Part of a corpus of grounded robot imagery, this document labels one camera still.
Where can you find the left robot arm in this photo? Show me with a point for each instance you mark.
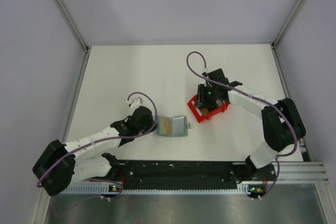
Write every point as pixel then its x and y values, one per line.
pixel 62 164

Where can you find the left aluminium frame post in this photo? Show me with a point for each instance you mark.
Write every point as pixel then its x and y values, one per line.
pixel 71 24

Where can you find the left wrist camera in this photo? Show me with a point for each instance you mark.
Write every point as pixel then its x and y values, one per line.
pixel 135 103

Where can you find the grey slotted cable duct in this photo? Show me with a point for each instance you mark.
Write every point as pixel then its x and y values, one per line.
pixel 105 189

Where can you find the aluminium front rail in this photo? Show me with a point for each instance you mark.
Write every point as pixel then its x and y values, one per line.
pixel 302 173

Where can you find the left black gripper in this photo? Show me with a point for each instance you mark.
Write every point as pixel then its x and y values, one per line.
pixel 151 122

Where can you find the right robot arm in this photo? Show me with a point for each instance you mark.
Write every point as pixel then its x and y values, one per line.
pixel 282 124

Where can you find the aluminium frame post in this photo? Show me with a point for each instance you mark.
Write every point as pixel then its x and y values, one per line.
pixel 71 24
pixel 288 22

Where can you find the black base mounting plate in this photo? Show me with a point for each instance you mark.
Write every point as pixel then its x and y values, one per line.
pixel 187 175

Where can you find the red plastic bin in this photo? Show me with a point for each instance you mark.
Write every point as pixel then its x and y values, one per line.
pixel 197 114

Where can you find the right aluminium frame post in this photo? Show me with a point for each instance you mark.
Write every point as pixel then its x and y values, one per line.
pixel 288 22

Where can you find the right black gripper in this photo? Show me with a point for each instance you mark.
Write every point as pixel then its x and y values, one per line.
pixel 201 102

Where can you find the stack of credit cards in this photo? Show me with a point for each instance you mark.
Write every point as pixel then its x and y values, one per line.
pixel 203 111

